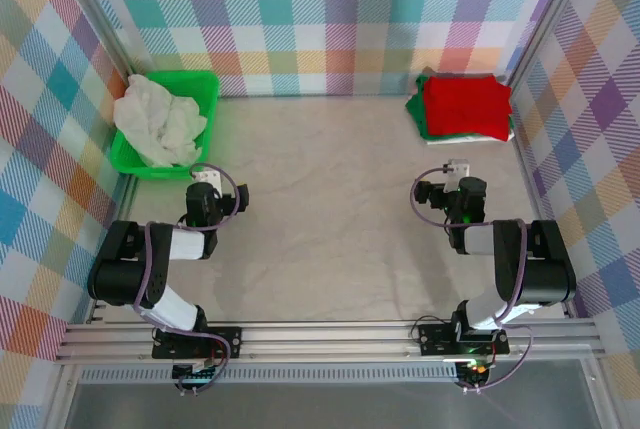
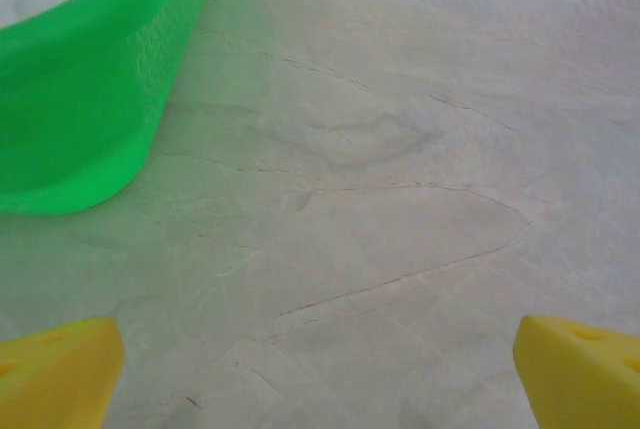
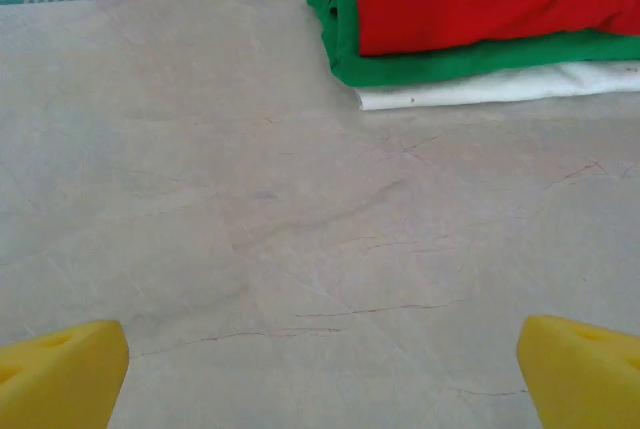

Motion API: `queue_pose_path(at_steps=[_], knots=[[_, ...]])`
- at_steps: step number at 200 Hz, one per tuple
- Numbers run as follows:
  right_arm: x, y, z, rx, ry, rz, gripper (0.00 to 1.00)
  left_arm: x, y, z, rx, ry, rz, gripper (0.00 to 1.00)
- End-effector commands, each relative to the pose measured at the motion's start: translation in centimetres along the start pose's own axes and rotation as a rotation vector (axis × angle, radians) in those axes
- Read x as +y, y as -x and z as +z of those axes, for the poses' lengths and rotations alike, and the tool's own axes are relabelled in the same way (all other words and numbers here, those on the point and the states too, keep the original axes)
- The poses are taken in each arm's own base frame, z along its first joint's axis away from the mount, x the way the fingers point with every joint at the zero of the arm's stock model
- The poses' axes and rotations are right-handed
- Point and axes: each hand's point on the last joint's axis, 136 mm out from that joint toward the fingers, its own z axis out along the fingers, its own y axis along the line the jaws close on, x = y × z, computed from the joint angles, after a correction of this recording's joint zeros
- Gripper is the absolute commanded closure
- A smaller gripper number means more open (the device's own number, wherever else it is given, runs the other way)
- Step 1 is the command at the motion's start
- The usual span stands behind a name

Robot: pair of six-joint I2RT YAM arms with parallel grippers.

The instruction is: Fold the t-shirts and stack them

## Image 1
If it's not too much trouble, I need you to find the white t-shirt with red print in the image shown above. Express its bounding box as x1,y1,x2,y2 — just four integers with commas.
113,73,210,169

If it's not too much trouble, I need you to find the folded white t-shirt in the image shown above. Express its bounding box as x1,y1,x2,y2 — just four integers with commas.
427,128,516,147

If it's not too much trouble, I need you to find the folded red t-shirt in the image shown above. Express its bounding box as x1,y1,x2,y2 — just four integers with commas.
422,75,514,141

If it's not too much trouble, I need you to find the green plastic basket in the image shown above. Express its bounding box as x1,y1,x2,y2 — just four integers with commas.
108,70,222,181

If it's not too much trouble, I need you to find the grey metal panel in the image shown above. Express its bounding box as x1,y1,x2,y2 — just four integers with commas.
64,382,601,429

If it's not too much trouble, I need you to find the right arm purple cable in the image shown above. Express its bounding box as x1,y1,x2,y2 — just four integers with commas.
410,163,534,394

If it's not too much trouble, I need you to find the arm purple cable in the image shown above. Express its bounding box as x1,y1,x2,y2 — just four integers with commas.
410,163,534,394
130,162,241,396

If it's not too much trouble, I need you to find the aluminium side rail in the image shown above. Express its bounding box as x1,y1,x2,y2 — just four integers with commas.
87,168,141,325
507,81,576,320

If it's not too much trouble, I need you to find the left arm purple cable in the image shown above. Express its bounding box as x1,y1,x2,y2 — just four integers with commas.
130,162,241,396

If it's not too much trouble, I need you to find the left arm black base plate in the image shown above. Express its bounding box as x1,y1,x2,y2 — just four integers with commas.
151,326,243,360

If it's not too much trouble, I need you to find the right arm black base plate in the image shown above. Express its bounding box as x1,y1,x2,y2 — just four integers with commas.
417,321,511,356

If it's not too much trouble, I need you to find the aluminium mounting rail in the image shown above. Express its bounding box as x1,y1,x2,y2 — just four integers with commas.
53,319,607,365

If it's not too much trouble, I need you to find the grey slotted cable duct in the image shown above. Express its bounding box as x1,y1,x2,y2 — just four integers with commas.
79,366,459,384

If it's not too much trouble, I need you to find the aluminium frame post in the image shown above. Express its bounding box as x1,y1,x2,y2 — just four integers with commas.
502,0,599,88
54,0,139,83

